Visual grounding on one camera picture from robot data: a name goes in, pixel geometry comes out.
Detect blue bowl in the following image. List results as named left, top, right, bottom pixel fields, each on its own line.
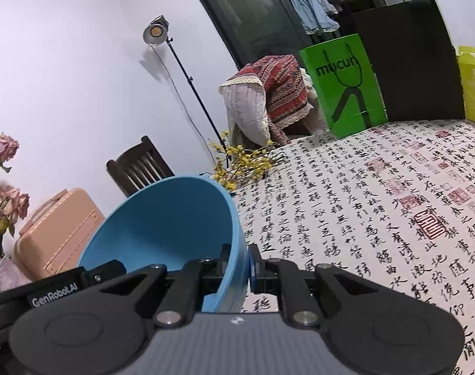
left=78, top=176, right=249, bottom=314

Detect pink ribbed suitcase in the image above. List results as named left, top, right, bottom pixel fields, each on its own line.
left=14, top=187, right=105, bottom=282

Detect calligraphy print tablecloth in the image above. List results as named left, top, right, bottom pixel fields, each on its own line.
left=232, top=118, right=475, bottom=375

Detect dark wooden chair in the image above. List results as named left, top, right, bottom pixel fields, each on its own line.
left=107, top=136, right=175, bottom=198

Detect yellow-green snack box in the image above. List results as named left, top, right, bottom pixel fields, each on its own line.
left=456, top=46, right=475, bottom=128

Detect dried pink hydrangea flowers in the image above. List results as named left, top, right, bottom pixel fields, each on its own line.
left=0, top=133, right=30, bottom=275

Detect studio lamp on stand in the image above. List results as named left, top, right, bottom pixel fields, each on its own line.
left=143, top=16, right=233, bottom=165

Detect green paper bag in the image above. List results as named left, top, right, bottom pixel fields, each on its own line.
left=299, top=34, right=388, bottom=138

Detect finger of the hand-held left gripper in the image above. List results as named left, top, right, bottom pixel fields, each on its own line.
left=81, top=261, right=128, bottom=287

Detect red patterned quilted blanket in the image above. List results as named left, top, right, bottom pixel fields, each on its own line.
left=219, top=55, right=314, bottom=146

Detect black paper bag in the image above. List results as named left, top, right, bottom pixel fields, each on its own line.
left=351, top=0, right=467, bottom=123

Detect yellow blossom branch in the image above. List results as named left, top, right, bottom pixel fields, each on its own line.
left=208, top=141, right=286, bottom=193

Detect crinkled pale pink vase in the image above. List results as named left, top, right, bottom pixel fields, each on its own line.
left=0, top=256, right=32, bottom=298

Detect hanging light blue garment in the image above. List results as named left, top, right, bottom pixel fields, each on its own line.
left=280, top=0, right=340, bottom=35

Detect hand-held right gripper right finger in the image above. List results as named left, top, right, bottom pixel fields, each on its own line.
left=248, top=243, right=379, bottom=327

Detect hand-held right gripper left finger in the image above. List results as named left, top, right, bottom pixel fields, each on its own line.
left=101, top=243, right=232, bottom=327

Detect black lamp cable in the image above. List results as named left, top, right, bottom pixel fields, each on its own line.
left=153, top=45, right=227, bottom=153

